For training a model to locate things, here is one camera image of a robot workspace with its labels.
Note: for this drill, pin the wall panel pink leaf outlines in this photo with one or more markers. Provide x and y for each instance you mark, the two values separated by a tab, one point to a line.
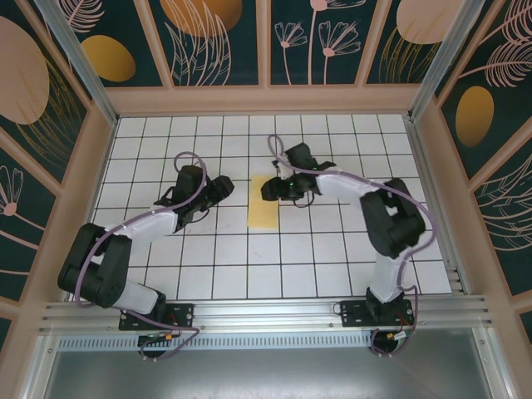
507	224

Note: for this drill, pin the yellow cloth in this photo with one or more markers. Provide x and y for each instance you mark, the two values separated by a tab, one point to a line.
262	214

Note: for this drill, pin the aluminium side rail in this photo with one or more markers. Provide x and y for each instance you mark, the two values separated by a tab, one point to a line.
436	208

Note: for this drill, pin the long aluminium mounting rail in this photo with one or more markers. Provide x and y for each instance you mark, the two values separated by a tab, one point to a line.
266	311

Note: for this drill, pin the wall panel single flower outline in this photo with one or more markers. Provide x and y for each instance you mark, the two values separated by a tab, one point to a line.
16	216

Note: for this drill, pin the black base plate left arm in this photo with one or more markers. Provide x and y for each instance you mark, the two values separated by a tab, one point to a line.
183	316

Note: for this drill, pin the wall panel oval and feather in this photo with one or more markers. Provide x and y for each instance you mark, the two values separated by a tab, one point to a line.
490	83

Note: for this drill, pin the wall panel large orange circle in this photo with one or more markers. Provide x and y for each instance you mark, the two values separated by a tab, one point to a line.
203	41

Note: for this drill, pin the wall panel small golden oval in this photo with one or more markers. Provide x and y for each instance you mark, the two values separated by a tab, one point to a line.
108	58

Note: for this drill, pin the wall panel large pink oval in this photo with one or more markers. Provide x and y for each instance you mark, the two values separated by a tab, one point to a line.
25	83

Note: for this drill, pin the black base plate right arm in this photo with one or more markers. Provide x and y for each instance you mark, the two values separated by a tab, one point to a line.
353	316

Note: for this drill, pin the wall panel pale pink circle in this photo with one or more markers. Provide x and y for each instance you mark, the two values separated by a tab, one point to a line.
407	37

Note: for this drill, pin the aluminium corner post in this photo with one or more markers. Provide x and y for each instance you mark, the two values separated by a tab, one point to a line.
440	58
79	62

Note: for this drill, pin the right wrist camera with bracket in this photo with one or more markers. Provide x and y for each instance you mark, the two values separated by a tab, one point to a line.
283	169

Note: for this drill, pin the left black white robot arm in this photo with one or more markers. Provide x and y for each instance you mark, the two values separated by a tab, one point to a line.
95	266

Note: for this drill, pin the grey metal sheet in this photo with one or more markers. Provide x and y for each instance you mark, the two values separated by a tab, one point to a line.
266	374

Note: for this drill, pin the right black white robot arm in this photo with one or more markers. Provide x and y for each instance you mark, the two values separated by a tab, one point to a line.
390	220

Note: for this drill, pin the wall panel pink flowers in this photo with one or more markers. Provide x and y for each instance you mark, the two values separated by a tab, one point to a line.
316	41

